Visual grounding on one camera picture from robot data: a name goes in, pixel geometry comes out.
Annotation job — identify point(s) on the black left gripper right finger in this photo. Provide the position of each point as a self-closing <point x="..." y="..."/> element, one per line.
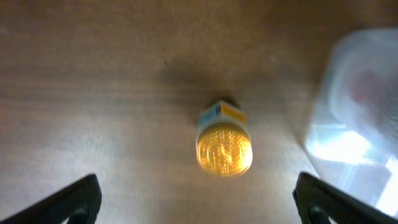
<point x="320" y="202"/>

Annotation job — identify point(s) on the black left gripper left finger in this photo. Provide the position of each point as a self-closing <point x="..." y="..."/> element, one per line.
<point x="79" y="202"/>

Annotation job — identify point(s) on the small jar gold lid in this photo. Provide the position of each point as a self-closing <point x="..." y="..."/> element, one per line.
<point x="223" y="144"/>

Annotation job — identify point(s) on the clear plastic container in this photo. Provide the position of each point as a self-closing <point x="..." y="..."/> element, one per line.
<point x="352" y="136"/>

